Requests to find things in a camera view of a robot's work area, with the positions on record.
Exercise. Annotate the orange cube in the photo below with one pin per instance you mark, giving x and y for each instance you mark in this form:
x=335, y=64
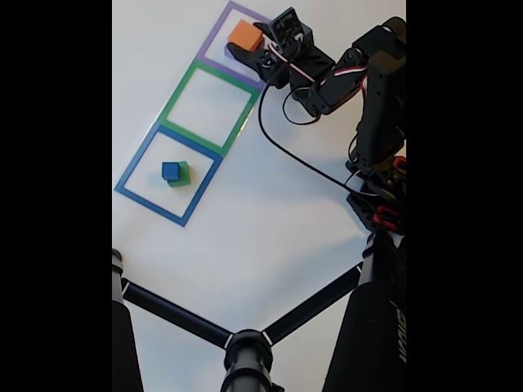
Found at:
x=245, y=34

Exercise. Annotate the purple block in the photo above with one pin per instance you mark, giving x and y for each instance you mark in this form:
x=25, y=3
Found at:
x=226, y=51

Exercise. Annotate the green cube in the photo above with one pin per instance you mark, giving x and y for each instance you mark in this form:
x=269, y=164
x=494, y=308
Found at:
x=183, y=177

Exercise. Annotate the small blue cube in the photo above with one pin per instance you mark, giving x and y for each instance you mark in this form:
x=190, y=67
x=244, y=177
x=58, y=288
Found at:
x=170, y=170

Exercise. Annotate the red black table clamp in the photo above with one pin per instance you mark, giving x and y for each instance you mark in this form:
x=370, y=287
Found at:
x=384, y=216

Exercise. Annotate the black tripod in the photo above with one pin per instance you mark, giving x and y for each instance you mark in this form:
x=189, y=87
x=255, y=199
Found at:
x=245, y=355

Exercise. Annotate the purple square frame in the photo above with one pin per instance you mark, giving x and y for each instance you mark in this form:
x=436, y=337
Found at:
x=229, y=70

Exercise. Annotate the gripper camera board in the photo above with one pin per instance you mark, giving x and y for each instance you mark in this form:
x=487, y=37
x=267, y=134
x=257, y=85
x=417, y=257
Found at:
x=290, y=26

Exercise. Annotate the green square frame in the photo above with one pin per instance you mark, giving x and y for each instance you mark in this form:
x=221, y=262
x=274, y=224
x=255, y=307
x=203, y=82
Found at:
x=175, y=98

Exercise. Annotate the blue square frame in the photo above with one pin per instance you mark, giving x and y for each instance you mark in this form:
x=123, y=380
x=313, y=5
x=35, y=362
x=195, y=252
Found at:
x=163, y=208

